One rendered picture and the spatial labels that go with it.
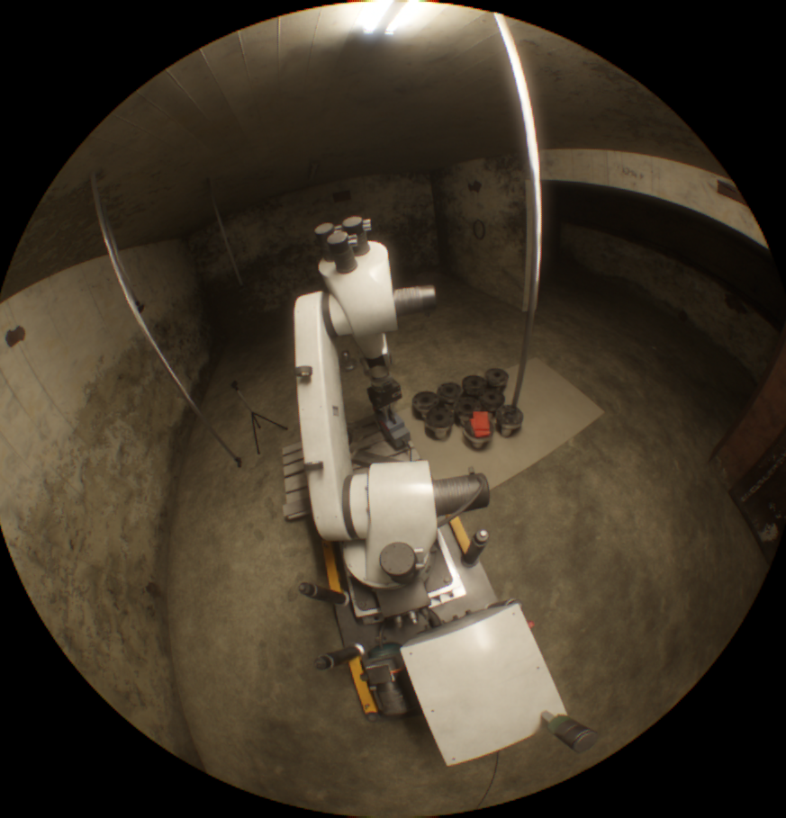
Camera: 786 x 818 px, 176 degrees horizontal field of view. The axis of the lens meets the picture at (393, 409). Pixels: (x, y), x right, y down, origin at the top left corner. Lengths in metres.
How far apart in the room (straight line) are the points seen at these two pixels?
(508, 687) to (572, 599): 1.34
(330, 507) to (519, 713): 0.93
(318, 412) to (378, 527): 0.44
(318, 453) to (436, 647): 0.73
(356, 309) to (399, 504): 0.70
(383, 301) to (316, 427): 0.52
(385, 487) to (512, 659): 0.70
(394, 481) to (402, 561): 0.27
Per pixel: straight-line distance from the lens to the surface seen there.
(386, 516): 0.86
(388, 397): 1.88
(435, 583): 1.29
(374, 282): 0.99
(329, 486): 0.90
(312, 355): 0.95
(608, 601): 2.31
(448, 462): 2.27
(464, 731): 0.93
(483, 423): 2.19
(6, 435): 2.68
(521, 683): 0.90
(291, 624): 2.18
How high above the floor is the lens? 1.91
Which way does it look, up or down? 43 degrees down
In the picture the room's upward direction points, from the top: 12 degrees counter-clockwise
